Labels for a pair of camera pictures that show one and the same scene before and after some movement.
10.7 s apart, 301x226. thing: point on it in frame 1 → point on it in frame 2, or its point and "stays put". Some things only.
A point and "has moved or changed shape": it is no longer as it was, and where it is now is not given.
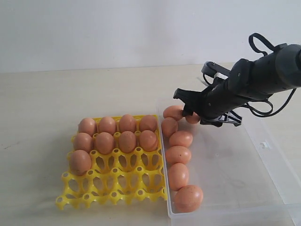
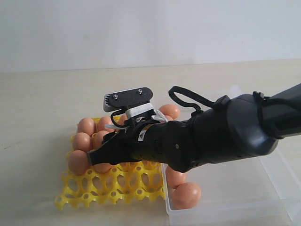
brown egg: x=80 y=162 stays put
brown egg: x=107 y=124 stays put
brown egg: x=194 y=119 has moved or changed shape
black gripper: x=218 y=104 → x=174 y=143
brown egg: x=87 y=125 stays put
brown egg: x=83 y=141 stays put
